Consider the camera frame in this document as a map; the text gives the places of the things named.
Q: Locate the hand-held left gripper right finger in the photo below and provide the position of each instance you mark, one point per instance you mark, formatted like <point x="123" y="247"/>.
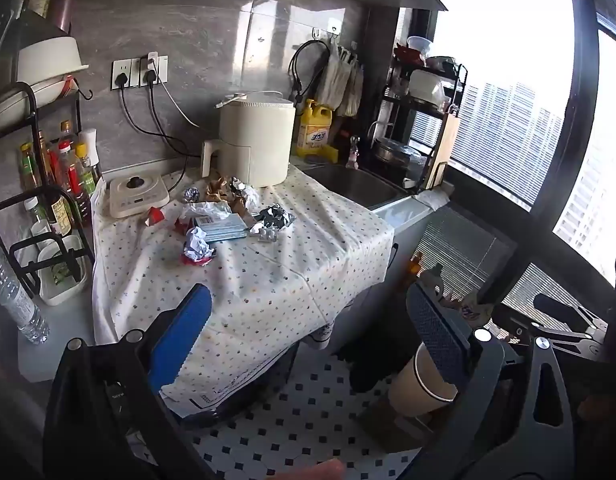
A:
<point x="438" y="330"/>

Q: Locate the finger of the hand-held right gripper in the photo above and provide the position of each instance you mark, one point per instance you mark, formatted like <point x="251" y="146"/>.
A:
<point x="563" y="310"/>
<point x="573" y="346"/>

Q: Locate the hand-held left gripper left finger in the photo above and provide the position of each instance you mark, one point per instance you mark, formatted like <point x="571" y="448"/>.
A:
<point x="182" y="330"/>

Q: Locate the torn red carton piece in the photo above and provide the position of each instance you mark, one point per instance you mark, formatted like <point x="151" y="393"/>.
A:
<point x="155" y="216"/>

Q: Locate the purple white crumpled wrapper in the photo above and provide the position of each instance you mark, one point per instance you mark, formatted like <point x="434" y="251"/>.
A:
<point x="467" y="311"/>

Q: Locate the paper cup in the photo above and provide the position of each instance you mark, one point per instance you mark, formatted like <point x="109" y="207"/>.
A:
<point x="418" y="380"/>

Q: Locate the dark cloth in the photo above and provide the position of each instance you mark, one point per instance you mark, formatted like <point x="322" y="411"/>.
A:
<point x="375" y="360"/>

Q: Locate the red white crumpled wrapper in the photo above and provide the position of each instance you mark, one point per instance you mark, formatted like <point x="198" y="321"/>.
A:
<point x="197" y="250"/>

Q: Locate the floral white tablecloth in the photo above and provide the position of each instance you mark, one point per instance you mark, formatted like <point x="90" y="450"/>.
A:
<point x="268" y="290"/>

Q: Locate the cardboard piece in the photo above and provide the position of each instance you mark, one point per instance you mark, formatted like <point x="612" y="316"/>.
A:
<point x="393" y="430"/>

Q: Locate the blue white paper leaflet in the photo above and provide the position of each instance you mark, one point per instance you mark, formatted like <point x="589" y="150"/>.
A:
<point x="220" y="226"/>

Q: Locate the white crumpled plastic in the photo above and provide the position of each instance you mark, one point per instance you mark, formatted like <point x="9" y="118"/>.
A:
<point x="207" y="208"/>

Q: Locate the silver blister pack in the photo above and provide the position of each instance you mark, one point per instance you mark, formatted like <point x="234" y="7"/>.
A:
<point x="264" y="233"/>

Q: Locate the white plastic tray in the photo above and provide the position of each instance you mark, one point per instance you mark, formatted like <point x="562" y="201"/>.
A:
<point x="62" y="275"/>

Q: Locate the crumpled foil ball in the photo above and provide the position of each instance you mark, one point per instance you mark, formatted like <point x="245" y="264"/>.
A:
<point x="191" y="194"/>

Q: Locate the cream kettle heating base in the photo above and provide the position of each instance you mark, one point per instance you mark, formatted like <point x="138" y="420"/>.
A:
<point x="137" y="195"/>

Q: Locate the black silver foil wrapper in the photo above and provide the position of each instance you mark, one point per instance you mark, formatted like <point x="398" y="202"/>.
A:
<point x="275" y="217"/>

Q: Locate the steel sink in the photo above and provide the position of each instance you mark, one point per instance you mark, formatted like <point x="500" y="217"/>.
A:
<point x="358" y="185"/>

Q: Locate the clear plastic water bottle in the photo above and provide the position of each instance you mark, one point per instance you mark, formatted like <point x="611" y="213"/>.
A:
<point x="12" y="295"/>

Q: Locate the wooden cutting board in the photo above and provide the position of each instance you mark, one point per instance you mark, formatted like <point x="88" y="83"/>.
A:
<point x="445" y="152"/>

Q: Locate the steel pot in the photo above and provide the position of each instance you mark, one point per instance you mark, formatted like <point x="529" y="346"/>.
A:
<point x="393" y="155"/>

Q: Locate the row of condiment bottles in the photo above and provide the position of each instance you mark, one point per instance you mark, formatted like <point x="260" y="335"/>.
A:
<point x="67" y="185"/>

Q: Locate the white oil spray bottle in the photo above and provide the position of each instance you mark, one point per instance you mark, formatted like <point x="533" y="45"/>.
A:
<point x="91" y="155"/>

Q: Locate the cream air fryer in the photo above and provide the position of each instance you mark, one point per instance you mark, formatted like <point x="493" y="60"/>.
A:
<point x="255" y="140"/>

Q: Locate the yellow sponge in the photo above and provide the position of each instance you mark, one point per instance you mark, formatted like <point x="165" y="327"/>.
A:
<point x="330" y="154"/>

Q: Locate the black dish rack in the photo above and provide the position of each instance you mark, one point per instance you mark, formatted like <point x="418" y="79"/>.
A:
<point x="428" y="110"/>

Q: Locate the yellow detergent bottle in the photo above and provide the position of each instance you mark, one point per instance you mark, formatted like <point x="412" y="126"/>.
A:
<point x="315" y="127"/>

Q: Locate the white container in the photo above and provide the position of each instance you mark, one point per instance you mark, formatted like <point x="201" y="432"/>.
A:
<point x="425" y="87"/>

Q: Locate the hanging white gloves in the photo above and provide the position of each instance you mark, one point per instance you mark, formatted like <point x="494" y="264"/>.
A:
<point x="343" y="85"/>

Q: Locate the white charger plug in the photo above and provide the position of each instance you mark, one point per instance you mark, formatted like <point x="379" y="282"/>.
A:
<point x="152" y="59"/>

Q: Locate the black dish shelf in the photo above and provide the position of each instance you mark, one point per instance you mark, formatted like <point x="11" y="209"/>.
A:
<point x="32" y="100"/>

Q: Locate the white bowl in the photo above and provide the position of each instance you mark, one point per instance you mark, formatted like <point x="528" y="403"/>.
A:
<point x="50" y="60"/>

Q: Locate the black window frame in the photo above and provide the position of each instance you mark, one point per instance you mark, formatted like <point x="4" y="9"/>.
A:
<point x="558" y="160"/>

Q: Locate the wall outlet panel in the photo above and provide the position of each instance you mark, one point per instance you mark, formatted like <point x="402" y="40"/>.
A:
<point x="132" y="71"/>

